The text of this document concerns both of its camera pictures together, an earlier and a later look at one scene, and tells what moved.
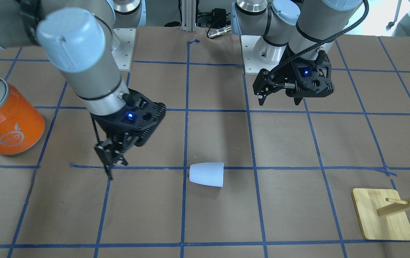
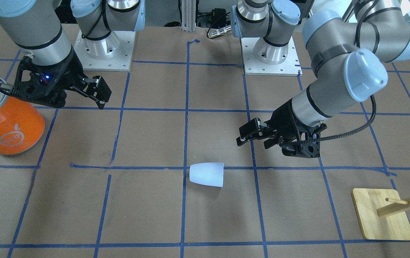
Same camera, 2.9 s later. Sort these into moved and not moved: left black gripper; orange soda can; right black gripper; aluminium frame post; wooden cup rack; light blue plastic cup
Moved: left black gripper; right black gripper
Not moved: aluminium frame post; light blue plastic cup; orange soda can; wooden cup rack
